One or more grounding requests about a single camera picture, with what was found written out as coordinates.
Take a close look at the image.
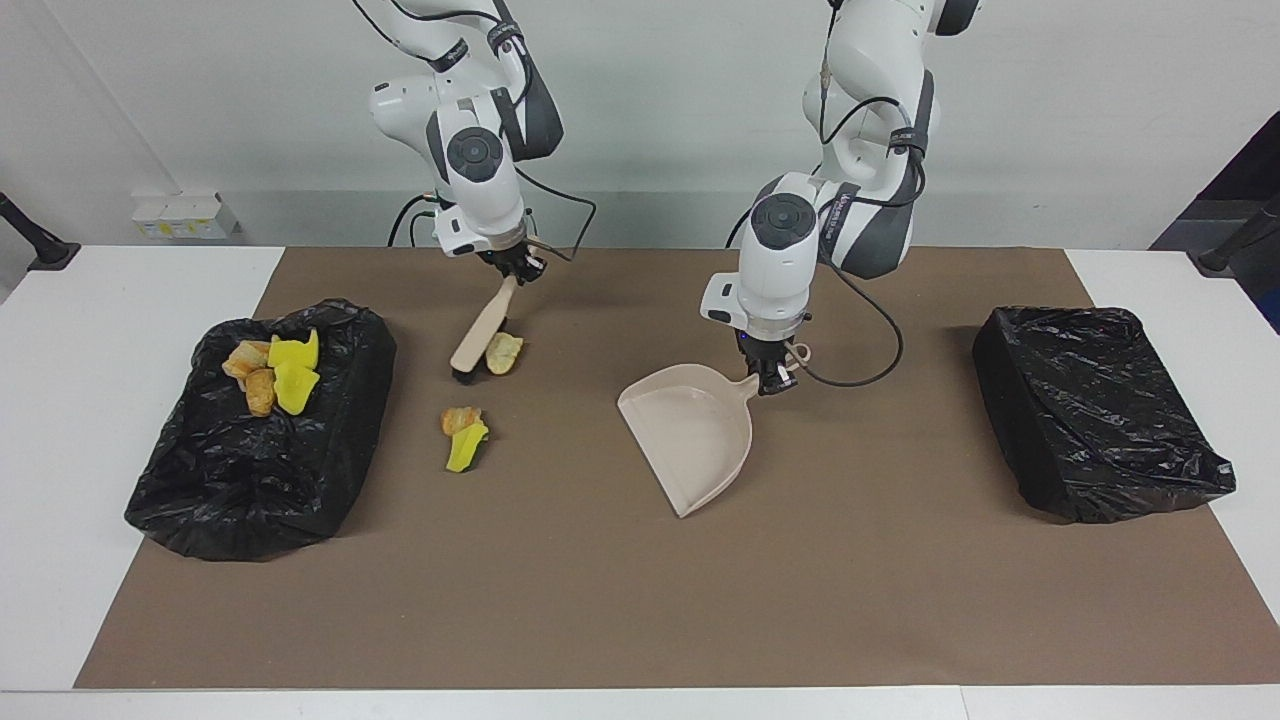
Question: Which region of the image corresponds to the beige plastic dustpan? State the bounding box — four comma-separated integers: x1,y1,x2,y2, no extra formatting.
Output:
617,343,811,519

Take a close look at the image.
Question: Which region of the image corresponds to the yellow sponge with green back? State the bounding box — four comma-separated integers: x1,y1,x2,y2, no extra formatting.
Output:
445,420,491,474

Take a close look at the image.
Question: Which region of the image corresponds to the yellow sponge piece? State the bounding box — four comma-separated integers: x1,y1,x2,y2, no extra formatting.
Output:
273,362,322,416
267,328,321,369

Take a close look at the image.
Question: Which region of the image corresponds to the pale wedge bread piece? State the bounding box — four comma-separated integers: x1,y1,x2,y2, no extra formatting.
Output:
222,340,272,381

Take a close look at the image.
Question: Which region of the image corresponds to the bin with taut black bag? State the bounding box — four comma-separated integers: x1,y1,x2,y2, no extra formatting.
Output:
972,306,1237,524

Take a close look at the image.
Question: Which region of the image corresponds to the bin with crumpled black bag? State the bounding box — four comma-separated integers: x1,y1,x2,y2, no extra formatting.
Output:
124,298,398,562

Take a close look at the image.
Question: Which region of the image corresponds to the brown table mat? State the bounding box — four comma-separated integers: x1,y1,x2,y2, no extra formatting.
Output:
74,247,1280,690

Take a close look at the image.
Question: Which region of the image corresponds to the black stand foot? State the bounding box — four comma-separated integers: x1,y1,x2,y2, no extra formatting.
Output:
1197,195,1280,276
0,192,81,272

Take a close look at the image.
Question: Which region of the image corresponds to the black panel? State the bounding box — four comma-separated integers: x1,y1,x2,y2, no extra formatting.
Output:
1150,108,1280,331

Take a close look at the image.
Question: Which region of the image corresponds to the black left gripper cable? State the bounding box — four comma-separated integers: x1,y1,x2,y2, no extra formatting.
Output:
795,0,926,389

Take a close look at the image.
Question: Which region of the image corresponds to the black right arm base cable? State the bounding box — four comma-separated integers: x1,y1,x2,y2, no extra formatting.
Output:
388,193,441,248

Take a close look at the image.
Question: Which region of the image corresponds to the white wall socket box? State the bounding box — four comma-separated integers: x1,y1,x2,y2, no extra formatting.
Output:
131,192,241,241

